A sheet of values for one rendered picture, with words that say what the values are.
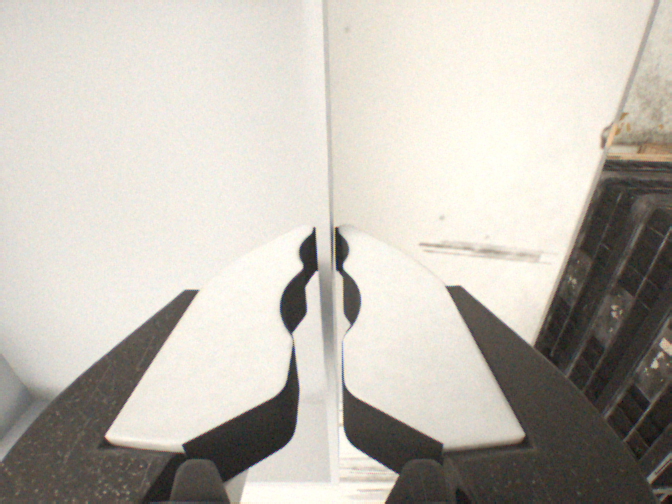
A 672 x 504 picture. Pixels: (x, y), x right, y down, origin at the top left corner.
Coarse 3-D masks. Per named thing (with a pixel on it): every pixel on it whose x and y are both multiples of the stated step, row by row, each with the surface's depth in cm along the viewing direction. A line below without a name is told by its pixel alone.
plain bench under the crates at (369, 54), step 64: (384, 0) 11; (448, 0) 11; (512, 0) 11; (576, 0) 11; (640, 0) 11; (384, 64) 12; (448, 64) 12; (512, 64) 12; (576, 64) 12; (384, 128) 13; (448, 128) 13; (512, 128) 13; (576, 128) 13; (384, 192) 15; (448, 192) 15; (512, 192) 15; (576, 192) 15; (448, 256) 16; (512, 256) 16; (512, 320) 18
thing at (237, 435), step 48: (288, 240) 10; (240, 288) 8; (288, 288) 8; (192, 336) 7; (240, 336) 7; (288, 336) 7; (144, 384) 6; (192, 384) 6; (240, 384) 6; (288, 384) 6; (144, 432) 5; (192, 432) 5; (240, 432) 6; (288, 432) 6; (240, 480) 8
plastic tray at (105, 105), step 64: (0, 0) 11; (64, 0) 11; (128, 0) 11; (192, 0) 11; (256, 0) 11; (320, 0) 7; (0, 64) 12; (64, 64) 12; (128, 64) 12; (192, 64) 12; (256, 64) 12; (320, 64) 8; (0, 128) 13; (64, 128) 13; (128, 128) 13; (192, 128) 13; (256, 128) 13; (320, 128) 9; (0, 192) 14; (64, 192) 14; (128, 192) 14; (192, 192) 14; (256, 192) 14; (320, 192) 9; (0, 256) 16; (64, 256) 16; (128, 256) 16; (192, 256) 16; (320, 256) 10; (0, 320) 18; (64, 320) 18; (128, 320) 18; (320, 320) 18; (0, 384) 19; (64, 384) 21; (320, 384) 20; (0, 448) 18; (320, 448) 19
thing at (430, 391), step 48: (336, 240) 11; (384, 288) 8; (432, 288) 8; (384, 336) 7; (432, 336) 7; (384, 384) 6; (432, 384) 6; (480, 384) 6; (384, 432) 6; (432, 432) 5; (480, 432) 5
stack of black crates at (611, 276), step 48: (624, 192) 55; (576, 240) 65; (624, 240) 54; (576, 288) 66; (624, 288) 54; (576, 336) 65; (624, 336) 55; (576, 384) 66; (624, 384) 54; (624, 432) 54
